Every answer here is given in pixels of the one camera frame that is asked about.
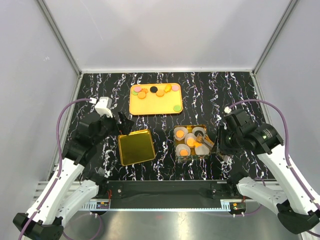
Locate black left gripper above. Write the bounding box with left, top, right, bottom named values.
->
left=93, top=110, right=134, bottom=145

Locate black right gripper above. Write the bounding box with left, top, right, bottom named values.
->
left=211, top=125, right=243, bottom=155

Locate gold tin lid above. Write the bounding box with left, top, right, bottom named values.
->
left=118, top=129, right=156, bottom=166

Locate black round cookie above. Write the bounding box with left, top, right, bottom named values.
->
left=150, top=86, right=158, bottom=93
left=194, top=130, right=204, bottom=136

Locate yellow star cookie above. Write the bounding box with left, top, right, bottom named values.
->
left=194, top=141, right=203, bottom=148
left=164, top=84, right=172, bottom=93

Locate gold square cookie tin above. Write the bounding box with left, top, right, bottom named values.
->
left=173, top=124, right=211, bottom=162

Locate orange scalloped cookie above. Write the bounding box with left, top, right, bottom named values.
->
left=175, top=130, right=185, bottom=139

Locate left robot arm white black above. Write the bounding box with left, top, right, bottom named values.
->
left=13, top=112, right=135, bottom=240

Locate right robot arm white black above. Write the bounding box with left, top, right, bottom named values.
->
left=215, top=107, right=320, bottom=235

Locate white paper cup bottom-right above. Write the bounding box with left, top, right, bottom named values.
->
left=194, top=145, right=211, bottom=156

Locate pink round cookie left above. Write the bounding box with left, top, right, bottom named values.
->
left=133, top=86, right=141, bottom=93

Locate pink round cookie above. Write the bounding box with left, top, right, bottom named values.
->
left=133, top=86, right=141, bottom=93
left=171, top=85, right=180, bottom=92

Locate white paper cup top-right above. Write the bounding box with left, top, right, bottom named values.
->
left=192, top=126, right=206, bottom=137

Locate small orange flower cookie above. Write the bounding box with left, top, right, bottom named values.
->
left=141, top=88, right=148, bottom=94

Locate yellow plastic tray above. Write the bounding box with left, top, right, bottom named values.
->
left=129, top=83, right=184, bottom=116

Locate white paper cup centre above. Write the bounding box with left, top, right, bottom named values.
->
left=184, top=132, right=197, bottom=147

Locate white paper cup top-left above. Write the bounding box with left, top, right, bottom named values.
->
left=174, top=126, right=188, bottom=141

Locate green round cookie right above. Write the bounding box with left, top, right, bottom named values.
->
left=173, top=105, right=182, bottom=112

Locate white paper cup bottom-left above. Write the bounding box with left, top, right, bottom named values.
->
left=175, top=144, right=191, bottom=157

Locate pink round cookie right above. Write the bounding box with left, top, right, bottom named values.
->
left=171, top=85, right=180, bottom=92

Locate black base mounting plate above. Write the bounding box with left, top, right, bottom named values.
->
left=97, top=180, right=244, bottom=200

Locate left electronics board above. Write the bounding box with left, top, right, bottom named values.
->
left=96, top=201, right=110, bottom=209

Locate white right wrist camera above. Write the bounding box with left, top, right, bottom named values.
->
left=224, top=106, right=232, bottom=114

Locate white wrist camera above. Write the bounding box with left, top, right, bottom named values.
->
left=224, top=106, right=232, bottom=114
left=89, top=96, right=113, bottom=118

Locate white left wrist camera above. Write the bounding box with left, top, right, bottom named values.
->
left=89, top=96, right=113, bottom=118

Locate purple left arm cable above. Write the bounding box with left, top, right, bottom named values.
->
left=17, top=98, right=104, bottom=240

